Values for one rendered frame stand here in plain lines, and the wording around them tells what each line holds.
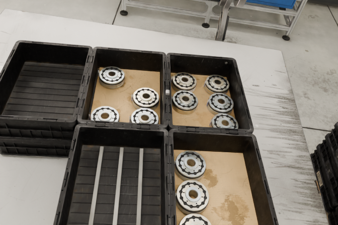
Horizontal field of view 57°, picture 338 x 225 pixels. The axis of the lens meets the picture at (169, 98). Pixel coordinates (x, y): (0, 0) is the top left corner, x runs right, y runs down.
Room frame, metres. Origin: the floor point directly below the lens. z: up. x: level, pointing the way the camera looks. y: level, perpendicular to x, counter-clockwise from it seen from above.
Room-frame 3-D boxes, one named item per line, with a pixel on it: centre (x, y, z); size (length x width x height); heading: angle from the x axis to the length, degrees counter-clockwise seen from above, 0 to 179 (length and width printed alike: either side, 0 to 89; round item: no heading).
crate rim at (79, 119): (0.82, 0.16, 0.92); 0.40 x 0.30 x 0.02; 9
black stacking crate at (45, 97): (0.77, 0.46, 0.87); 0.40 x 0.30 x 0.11; 9
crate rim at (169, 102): (0.86, -0.13, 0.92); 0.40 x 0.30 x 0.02; 9
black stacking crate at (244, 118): (0.86, -0.13, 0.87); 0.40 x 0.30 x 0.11; 9
